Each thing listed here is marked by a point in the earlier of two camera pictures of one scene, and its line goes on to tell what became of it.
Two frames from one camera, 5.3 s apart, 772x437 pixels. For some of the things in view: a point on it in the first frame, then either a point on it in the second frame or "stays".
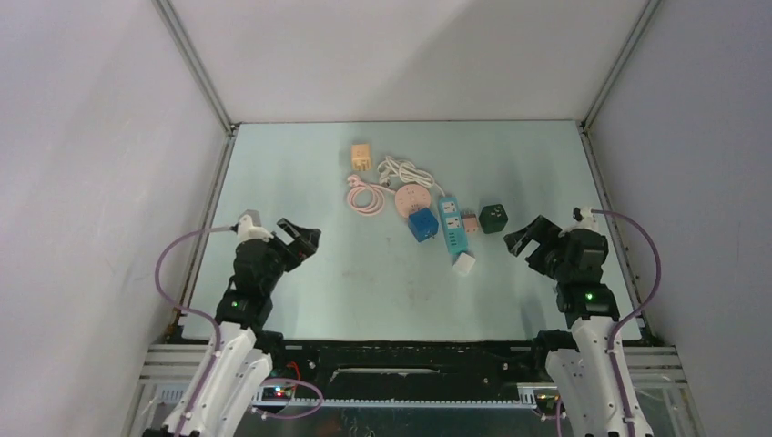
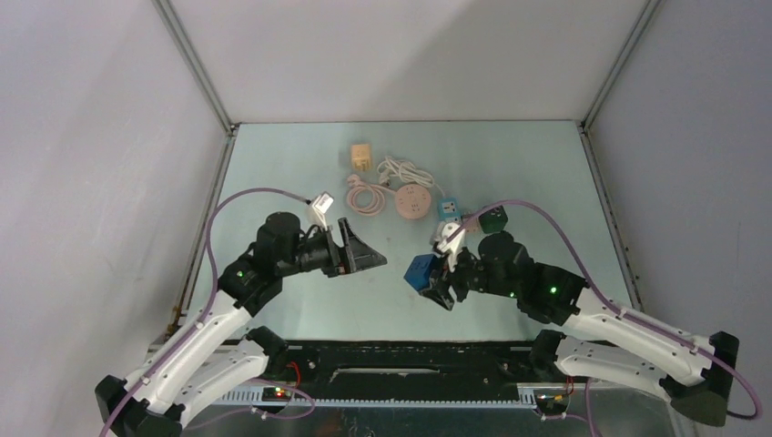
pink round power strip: [411, 198] stays
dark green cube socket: [492, 218] stays
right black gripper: [542, 228] → [438, 291]
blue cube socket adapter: [423, 224] → [420, 270]
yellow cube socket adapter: [361, 157] stays
